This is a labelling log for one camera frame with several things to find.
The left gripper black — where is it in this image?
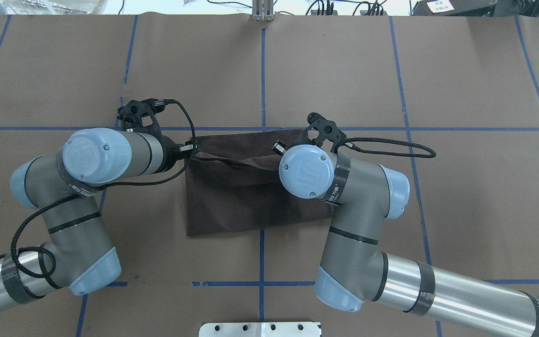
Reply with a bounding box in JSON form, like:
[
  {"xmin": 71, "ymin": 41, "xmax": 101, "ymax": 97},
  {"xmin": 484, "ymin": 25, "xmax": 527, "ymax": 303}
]
[{"xmin": 161, "ymin": 139, "xmax": 199, "ymax": 172}]

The dark brown t-shirt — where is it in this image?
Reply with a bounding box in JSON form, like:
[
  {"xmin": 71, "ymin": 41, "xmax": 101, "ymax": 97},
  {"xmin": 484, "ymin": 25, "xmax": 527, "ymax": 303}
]
[{"xmin": 185, "ymin": 129, "xmax": 334, "ymax": 237}]

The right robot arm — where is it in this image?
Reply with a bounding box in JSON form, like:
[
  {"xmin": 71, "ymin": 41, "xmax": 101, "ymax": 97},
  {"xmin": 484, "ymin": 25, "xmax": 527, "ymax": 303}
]
[{"xmin": 278, "ymin": 144, "xmax": 539, "ymax": 337}]

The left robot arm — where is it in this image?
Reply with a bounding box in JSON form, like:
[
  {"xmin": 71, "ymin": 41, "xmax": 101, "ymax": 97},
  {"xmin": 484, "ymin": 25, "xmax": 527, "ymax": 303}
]
[{"xmin": 0, "ymin": 126, "xmax": 197, "ymax": 312}]

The left grey usb hub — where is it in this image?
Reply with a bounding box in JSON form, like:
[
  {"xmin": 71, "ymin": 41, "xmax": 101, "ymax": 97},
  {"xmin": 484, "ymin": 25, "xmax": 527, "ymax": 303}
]
[{"xmin": 306, "ymin": 0, "xmax": 335, "ymax": 16}]

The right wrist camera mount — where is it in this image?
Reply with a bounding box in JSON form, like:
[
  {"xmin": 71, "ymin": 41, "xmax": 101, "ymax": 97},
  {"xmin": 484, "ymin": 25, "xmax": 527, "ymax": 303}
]
[{"xmin": 291, "ymin": 112, "xmax": 347, "ymax": 154}]

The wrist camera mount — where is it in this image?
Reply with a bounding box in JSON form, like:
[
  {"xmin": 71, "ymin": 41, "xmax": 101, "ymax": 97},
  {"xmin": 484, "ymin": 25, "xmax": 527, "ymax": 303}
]
[
  {"xmin": 291, "ymin": 112, "xmax": 347, "ymax": 154},
  {"xmin": 117, "ymin": 98, "xmax": 166, "ymax": 141}
]

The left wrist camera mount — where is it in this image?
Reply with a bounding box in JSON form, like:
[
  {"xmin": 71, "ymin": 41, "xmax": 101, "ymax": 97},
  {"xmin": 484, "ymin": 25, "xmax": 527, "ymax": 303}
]
[{"xmin": 117, "ymin": 98, "xmax": 166, "ymax": 141}]

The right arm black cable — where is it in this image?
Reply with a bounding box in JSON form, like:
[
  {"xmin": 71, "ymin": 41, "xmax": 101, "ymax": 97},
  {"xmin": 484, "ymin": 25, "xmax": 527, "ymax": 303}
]
[{"xmin": 342, "ymin": 137, "xmax": 437, "ymax": 159}]

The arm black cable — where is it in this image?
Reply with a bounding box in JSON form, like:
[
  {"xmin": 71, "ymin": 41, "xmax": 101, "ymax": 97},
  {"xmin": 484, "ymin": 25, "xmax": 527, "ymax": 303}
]
[
  {"xmin": 342, "ymin": 137, "xmax": 437, "ymax": 159},
  {"xmin": 10, "ymin": 98, "xmax": 198, "ymax": 279}
]

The aluminium frame post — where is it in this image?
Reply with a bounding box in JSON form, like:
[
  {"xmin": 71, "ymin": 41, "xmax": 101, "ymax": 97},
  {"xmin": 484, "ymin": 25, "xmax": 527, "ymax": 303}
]
[{"xmin": 252, "ymin": 0, "xmax": 275, "ymax": 22}]

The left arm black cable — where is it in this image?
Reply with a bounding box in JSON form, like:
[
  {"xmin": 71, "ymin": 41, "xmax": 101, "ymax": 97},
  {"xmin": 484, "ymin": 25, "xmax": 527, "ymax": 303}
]
[{"xmin": 10, "ymin": 98, "xmax": 198, "ymax": 279}]

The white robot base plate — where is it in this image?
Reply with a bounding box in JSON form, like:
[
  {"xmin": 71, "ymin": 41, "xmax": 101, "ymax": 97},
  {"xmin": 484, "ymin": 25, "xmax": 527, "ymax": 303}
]
[{"xmin": 198, "ymin": 322, "xmax": 322, "ymax": 337}]

